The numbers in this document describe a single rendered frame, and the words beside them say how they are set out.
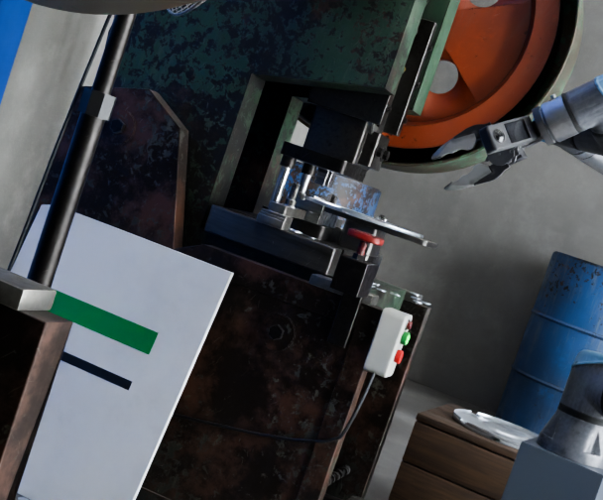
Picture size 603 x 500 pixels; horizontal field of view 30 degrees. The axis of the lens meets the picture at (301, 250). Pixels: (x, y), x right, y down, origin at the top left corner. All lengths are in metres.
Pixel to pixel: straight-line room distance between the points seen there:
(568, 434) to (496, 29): 1.10
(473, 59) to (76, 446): 1.40
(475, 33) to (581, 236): 2.96
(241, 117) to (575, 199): 3.51
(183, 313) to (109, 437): 0.30
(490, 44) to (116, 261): 1.14
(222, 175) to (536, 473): 0.94
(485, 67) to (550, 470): 1.08
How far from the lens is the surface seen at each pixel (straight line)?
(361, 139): 2.53
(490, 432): 2.96
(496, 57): 2.96
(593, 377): 2.42
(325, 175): 2.60
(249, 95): 2.53
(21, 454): 1.14
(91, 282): 2.49
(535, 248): 5.84
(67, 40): 3.71
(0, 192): 3.63
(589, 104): 1.99
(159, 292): 2.41
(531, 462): 2.43
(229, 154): 2.52
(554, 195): 5.85
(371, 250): 2.54
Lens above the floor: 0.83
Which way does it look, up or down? 4 degrees down
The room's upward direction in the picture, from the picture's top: 19 degrees clockwise
